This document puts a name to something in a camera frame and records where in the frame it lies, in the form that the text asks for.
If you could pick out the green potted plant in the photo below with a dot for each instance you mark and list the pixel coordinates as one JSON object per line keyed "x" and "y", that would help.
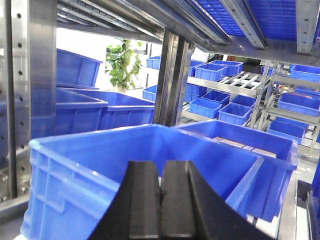
{"x": 121, "y": 65}

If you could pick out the blue bin behind target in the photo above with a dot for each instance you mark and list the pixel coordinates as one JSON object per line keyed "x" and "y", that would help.
{"x": 280, "y": 160}

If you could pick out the dark steel column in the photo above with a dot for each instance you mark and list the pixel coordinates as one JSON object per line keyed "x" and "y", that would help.
{"x": 172, "y": 79}

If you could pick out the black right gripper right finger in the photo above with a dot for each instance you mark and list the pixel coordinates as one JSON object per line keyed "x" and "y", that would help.
{"x": 192, "y": 210}

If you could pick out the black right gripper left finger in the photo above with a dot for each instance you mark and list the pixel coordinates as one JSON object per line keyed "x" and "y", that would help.
{"x": 134, "y": 211}

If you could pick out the steel perforated upright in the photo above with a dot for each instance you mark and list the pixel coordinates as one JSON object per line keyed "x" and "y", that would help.
{"x": 28, "y": 65}

